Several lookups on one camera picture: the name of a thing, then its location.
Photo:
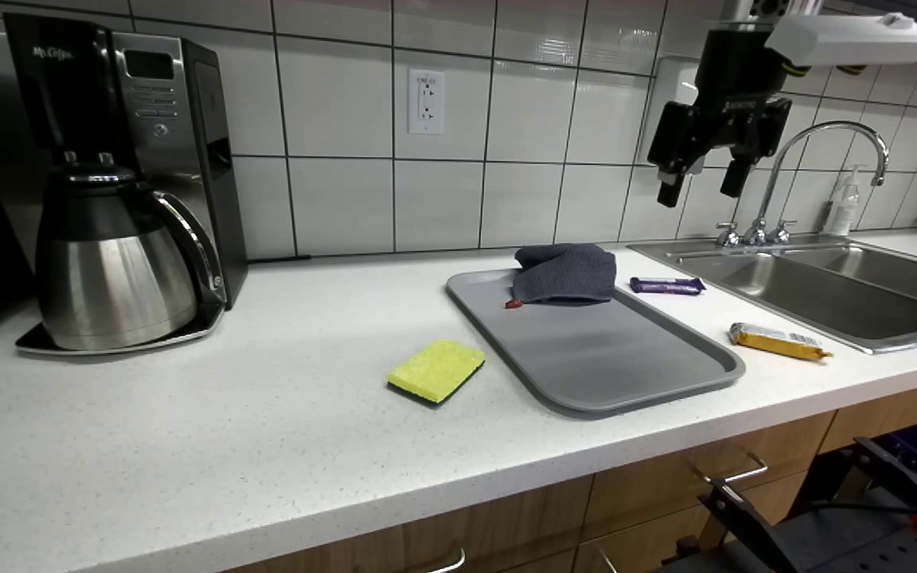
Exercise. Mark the yellow sponge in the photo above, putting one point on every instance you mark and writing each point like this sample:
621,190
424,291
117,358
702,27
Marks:
436,372

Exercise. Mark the dark blue oven mitt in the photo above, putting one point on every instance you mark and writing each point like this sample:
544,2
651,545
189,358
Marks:
566,275

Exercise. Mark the white wall outlet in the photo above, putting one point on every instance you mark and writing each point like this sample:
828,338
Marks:
428,103

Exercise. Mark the purple snack packet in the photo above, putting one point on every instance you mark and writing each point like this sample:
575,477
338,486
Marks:
666,285

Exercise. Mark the chrome faucet spout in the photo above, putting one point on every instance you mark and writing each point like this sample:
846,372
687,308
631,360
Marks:
828,129

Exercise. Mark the grey plastic tray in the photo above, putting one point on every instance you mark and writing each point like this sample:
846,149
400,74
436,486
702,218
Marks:
607,355

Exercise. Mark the black coffee maker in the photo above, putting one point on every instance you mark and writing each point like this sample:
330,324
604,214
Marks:
172,115

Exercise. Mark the clear soap bottle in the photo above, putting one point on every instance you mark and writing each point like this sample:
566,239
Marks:
841,209

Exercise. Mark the stainless steel sink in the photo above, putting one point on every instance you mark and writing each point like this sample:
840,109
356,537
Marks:
851,299

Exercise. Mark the black robot stand frame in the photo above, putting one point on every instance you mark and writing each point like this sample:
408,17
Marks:
851,531

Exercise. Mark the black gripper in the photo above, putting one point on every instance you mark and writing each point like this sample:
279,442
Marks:
735,99

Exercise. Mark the steel coffee carafe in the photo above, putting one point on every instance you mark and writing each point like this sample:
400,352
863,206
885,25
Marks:
111,275

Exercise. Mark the wooden base cabinet drawers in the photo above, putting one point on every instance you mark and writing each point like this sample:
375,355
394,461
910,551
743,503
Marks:
651,497

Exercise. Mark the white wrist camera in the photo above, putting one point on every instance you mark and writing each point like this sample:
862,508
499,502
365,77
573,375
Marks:
851,40

